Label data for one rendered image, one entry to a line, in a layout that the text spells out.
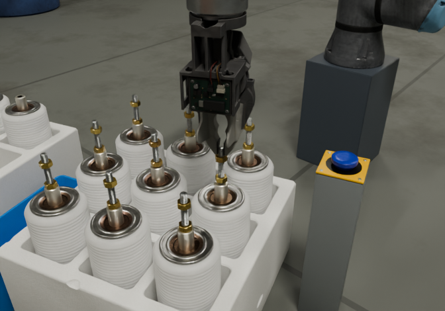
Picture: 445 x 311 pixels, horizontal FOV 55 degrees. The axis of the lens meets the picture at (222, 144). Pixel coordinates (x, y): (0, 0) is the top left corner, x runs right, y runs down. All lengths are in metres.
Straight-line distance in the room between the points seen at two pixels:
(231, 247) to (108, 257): 0.19
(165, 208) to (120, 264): 0.12
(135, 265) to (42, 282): 0.15
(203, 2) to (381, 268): 0.68
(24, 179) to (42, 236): 0.31
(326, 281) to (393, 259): 0.26
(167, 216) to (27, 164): 0.40
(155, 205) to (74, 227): 0.13
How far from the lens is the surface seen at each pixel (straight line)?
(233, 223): 0.67
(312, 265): 0.77
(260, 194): 0.77
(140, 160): 0.85
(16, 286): 0.81
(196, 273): 0.58
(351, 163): 0.66
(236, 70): 0.53
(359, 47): 1.12
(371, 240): 1.04
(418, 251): 1.05
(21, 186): 1.02
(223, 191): 0.67
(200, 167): 0.79
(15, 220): 0.99
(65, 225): 0.70
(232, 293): 0.64
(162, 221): 0.73
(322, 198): 0.68
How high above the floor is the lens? 0.67
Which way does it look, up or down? 30 degrees down
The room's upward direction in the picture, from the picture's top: straight up
